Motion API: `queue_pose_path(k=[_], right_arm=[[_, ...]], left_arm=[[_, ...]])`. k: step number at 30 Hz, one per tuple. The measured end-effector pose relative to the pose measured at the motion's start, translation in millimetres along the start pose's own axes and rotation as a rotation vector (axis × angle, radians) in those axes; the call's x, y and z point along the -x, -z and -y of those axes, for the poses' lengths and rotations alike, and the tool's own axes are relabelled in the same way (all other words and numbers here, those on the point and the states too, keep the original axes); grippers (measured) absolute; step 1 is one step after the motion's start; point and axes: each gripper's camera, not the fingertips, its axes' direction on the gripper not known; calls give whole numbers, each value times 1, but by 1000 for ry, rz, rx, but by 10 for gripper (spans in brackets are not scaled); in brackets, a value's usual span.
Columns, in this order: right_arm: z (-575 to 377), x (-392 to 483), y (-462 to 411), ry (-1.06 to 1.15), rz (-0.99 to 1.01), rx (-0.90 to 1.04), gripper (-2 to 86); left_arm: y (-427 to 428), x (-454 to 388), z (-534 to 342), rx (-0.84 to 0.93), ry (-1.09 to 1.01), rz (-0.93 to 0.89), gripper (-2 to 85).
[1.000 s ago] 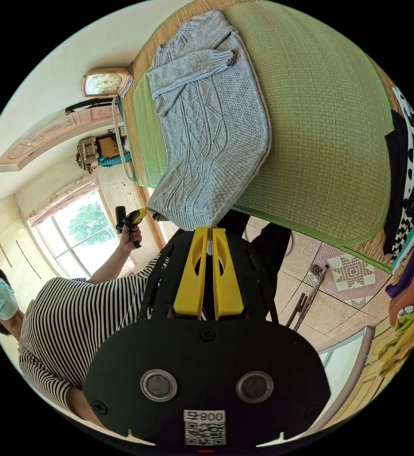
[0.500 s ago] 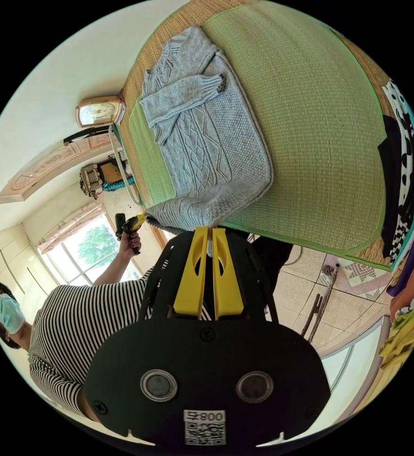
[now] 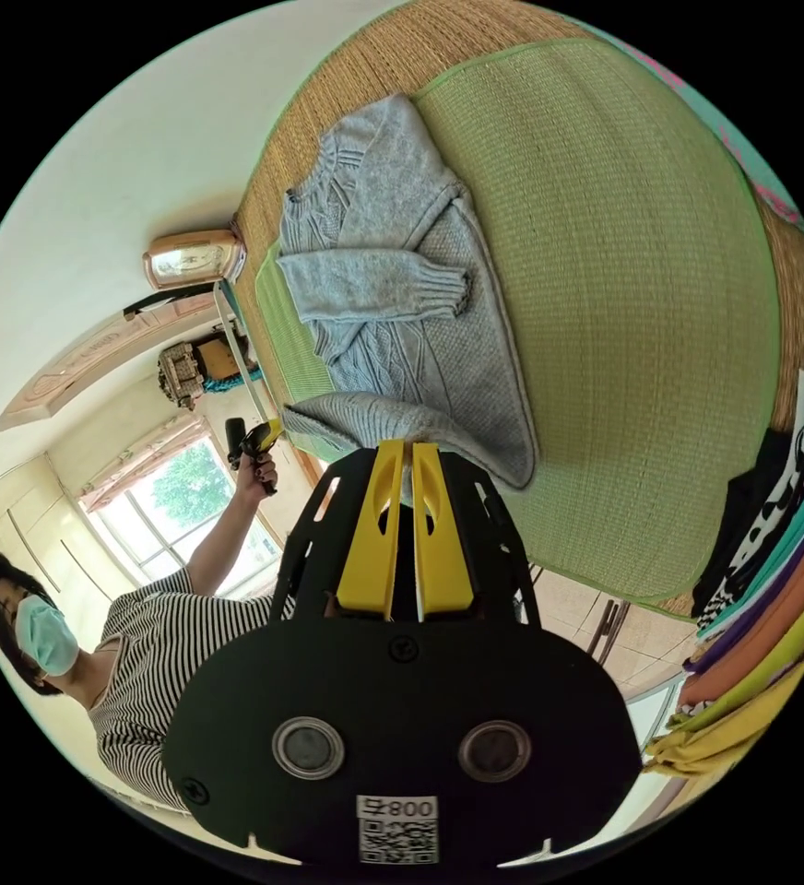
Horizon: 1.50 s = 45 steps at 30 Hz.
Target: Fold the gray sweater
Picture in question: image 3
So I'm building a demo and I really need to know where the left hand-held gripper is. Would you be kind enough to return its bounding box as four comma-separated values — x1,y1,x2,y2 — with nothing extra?
239,419,287,466

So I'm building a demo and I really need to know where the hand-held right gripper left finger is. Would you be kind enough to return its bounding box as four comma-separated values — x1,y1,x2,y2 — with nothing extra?
335,440,405,618

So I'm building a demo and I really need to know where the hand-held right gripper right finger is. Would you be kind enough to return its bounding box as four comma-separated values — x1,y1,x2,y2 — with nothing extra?
411,442,477,621

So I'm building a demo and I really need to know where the gray knitted sweater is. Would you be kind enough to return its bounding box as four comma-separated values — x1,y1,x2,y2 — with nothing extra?
274,93,541,502

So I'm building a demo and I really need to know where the person's left forearm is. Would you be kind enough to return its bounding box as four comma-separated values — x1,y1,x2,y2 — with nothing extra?
185,475,273,597

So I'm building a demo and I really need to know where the person's left hand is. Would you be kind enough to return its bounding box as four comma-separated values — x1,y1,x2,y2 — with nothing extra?
231,447,281,498

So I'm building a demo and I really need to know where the window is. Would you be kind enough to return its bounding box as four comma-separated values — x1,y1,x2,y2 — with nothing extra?
77,433,284,599

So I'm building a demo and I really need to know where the light wooden door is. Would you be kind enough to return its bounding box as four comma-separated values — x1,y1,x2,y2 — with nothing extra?
0,293,220,438

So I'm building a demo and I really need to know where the person's body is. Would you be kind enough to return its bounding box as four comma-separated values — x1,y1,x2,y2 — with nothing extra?
0,551,296,816

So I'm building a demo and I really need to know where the cream cupboard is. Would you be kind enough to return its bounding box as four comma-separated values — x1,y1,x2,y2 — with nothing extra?
0,469,102,627

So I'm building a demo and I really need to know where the bed with green woven mat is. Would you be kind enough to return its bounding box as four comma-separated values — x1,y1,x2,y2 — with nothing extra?
234,0,804,623

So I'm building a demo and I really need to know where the pile of clothes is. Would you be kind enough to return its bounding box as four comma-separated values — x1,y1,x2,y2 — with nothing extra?
642,324,804,781

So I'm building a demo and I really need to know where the copper-coloured wall clock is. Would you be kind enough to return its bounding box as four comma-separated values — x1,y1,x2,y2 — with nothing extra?
141,230,249,292

